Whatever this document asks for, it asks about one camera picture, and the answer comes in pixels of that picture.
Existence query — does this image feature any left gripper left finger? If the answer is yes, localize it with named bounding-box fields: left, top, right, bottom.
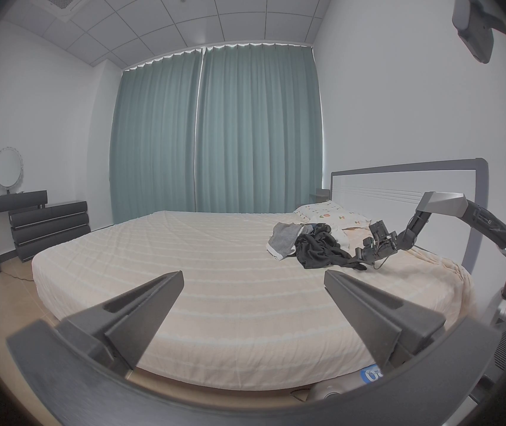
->
left=58, top=270, right=185, bottom=370

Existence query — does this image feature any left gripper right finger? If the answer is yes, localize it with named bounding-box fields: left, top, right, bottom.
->
left=324, top=269, right=447, bottom=369

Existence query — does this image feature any pile of clothes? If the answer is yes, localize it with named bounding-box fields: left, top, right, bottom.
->
left=265, top=221, right=369, bottom=272

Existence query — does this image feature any bed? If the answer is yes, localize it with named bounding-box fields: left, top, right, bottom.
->
left=31, top=158, right=489, bottom=391

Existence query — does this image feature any white printed pillow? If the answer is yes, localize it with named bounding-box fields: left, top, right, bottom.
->
left=293, top=200, right=371, bottom=232

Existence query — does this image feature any black chest of drawers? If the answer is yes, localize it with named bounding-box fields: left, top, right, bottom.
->
left=9, top=200, right=91, bottom=263

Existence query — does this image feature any blue-green curtain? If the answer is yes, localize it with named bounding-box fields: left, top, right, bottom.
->
left=195, top=43, right=325, bottom=214
left=110, top=51, right=202, bottom=225

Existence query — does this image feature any black dressing table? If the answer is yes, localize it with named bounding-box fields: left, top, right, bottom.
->
left=0, top=190, right=49, bottom=274

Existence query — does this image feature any round white mirror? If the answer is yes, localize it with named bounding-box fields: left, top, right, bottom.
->
left=0, top=147, right=25, bottom=194

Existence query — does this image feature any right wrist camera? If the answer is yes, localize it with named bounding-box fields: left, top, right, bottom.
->
left=368, top=220, right=391, bottom=241

